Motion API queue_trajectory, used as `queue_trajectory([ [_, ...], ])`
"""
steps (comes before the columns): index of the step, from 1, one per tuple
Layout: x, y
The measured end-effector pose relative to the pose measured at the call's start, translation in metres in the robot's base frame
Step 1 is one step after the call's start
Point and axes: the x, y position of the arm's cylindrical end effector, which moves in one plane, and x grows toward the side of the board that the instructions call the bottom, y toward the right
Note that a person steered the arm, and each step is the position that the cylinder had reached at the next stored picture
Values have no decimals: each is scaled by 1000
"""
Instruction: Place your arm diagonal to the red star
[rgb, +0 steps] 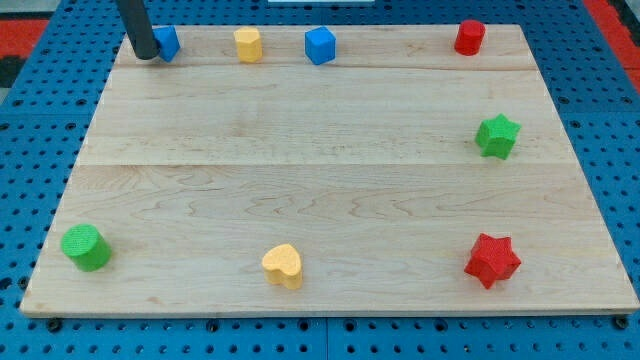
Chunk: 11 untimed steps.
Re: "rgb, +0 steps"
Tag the yellow heart block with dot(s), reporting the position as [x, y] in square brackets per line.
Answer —
[282, 265]

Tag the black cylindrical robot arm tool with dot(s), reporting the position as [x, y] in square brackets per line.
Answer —
[138, 27]

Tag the blue triangular block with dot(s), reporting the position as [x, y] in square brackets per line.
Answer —
[168, 42]

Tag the red cylinder block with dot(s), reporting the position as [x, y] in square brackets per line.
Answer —
[469, 38]

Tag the blue cube block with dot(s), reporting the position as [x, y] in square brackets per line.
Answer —
[320, 45]

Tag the red star block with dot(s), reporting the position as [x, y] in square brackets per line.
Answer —
[492, 259]

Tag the green star block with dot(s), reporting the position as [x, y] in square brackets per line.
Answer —
[497, 136]

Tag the wooden board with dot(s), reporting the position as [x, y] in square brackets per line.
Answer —
[193, 169]

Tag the yellow hexagonal block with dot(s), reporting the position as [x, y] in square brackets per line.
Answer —
[248, 44]

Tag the green cylinder block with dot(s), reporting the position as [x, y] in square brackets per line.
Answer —
[85, 246]

